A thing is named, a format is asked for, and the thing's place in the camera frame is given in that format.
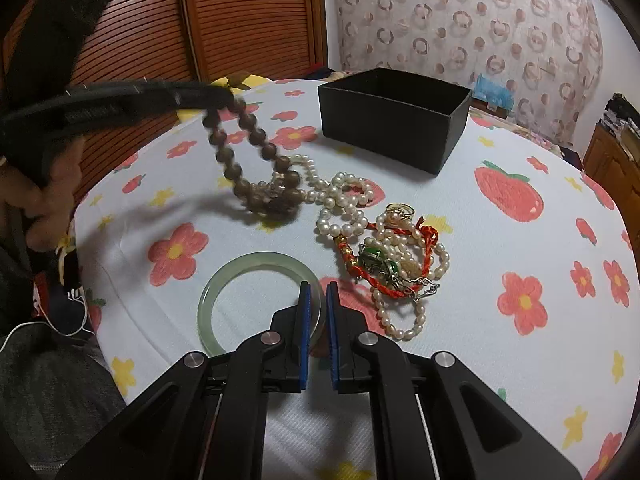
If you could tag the long wooden cabinet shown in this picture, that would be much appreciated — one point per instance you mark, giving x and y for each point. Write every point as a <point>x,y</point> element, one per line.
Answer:
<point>610,160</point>

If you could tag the floral bed blanket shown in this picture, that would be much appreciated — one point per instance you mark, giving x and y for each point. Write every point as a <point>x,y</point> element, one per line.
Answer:
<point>525,132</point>

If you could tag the blue plastic bag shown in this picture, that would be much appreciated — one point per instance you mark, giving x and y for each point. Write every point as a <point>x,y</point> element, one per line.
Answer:
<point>492,92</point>

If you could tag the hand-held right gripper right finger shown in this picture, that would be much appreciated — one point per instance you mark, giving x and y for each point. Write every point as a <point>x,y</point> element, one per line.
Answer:
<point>334,340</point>

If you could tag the circle patterned sheer curtain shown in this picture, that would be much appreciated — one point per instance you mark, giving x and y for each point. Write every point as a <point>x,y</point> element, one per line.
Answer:
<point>450,20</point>

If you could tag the black cardboard box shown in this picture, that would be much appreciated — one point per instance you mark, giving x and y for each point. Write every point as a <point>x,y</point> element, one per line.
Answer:
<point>380,130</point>

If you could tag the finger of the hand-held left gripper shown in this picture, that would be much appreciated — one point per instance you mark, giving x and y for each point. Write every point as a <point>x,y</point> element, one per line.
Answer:
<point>200,95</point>

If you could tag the black folded clothes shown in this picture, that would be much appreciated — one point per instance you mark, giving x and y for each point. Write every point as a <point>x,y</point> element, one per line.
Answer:
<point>617,107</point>

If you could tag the pale green jade bangle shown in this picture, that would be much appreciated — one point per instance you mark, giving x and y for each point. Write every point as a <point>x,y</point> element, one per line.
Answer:
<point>205,305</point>

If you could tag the person's left hand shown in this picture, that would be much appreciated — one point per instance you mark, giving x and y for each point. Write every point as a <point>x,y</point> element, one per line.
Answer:
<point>50,195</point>

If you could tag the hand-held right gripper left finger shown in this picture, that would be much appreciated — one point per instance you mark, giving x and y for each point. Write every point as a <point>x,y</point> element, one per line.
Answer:
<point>304,340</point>

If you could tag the brown slatted wooden wardrobe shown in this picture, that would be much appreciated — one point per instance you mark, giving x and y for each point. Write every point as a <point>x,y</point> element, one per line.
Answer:
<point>240,20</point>

